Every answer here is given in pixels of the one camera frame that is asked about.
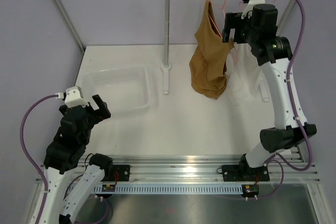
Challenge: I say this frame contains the brown tank top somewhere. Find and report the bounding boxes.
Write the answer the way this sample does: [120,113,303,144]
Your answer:
[189,0,234,100]

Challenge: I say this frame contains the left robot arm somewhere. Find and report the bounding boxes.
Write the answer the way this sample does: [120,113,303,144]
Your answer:
[40,92,113,223]

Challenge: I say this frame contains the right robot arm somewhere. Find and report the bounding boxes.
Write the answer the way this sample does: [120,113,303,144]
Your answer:
[221,4,317,182]

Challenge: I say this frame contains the white tank top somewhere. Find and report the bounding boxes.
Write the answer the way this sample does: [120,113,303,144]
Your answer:
[226,43,265,105]

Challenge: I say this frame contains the white plastic basket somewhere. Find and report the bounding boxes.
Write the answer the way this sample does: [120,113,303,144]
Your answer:
[78,65,151,114]

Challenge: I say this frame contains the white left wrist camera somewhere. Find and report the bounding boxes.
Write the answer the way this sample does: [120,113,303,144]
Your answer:
[55,86,89,108]

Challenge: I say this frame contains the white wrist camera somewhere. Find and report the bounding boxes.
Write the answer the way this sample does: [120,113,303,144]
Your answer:
[241,0,265,19]
[55,86,89,108]

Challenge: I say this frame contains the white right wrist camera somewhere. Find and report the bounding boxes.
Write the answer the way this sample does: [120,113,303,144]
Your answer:
[241,0,265,19]

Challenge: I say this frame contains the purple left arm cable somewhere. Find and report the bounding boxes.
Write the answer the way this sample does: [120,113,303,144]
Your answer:
[19,94,60,224]

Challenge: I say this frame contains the white slotted cable duct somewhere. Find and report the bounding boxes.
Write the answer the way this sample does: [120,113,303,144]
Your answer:
[93,184,243,195]

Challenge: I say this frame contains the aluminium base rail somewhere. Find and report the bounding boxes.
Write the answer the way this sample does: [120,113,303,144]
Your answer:
[34,142,321,185]

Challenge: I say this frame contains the left aluminium frame post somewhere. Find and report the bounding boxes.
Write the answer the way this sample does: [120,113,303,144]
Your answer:
[52,0,85,54]

